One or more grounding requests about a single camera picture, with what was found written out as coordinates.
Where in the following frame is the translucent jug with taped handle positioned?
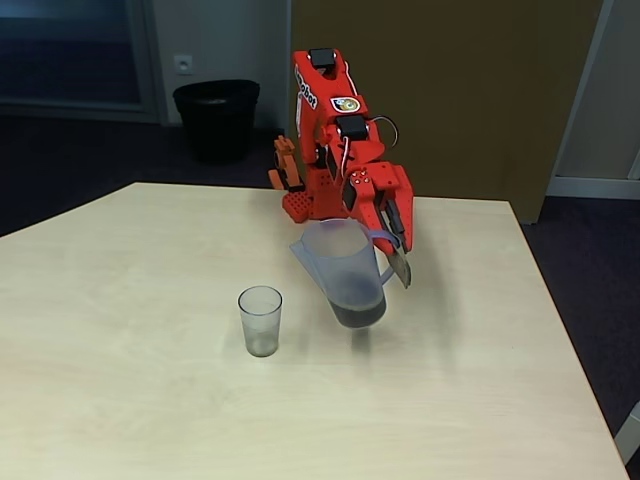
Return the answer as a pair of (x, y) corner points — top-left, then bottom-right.
(288, 218), (414, 330)

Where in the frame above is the clear plastic cup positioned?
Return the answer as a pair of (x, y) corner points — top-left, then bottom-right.
(237, 285), (284, 358)

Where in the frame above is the orange table clamp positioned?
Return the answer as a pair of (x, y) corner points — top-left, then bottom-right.
(267, 134), (307, 194)

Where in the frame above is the brown pin board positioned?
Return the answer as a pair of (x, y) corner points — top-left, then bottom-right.
(289, 0), (604, 225)

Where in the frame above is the black trash bin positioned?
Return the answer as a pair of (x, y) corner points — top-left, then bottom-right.
(172, 79), (262, 164)

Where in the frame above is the grey framed glass window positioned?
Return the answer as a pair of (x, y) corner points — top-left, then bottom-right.
(0, 0), (170, 125)

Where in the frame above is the grey chair part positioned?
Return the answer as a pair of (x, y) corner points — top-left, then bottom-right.
(613, 399), (640, 469)

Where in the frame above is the white door frame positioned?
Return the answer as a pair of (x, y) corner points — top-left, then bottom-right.
(544, 0), (640, 201)

